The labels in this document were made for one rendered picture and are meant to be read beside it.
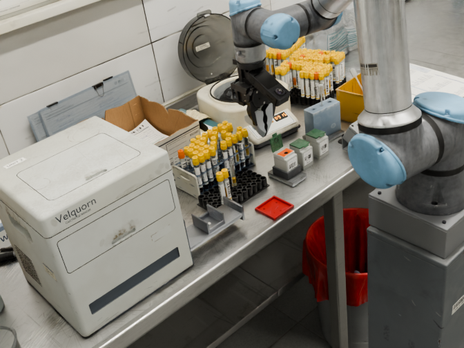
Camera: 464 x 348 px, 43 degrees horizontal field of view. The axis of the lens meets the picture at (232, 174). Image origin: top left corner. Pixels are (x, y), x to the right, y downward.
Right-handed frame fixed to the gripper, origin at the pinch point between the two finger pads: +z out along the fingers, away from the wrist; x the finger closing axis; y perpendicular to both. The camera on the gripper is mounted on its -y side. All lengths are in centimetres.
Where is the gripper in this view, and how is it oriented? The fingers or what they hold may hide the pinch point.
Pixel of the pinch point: (265, 132)
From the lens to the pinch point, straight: 152.9
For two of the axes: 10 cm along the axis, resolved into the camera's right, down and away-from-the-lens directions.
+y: -6.6, -3.3, 6.8
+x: -7.4, 4.4, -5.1
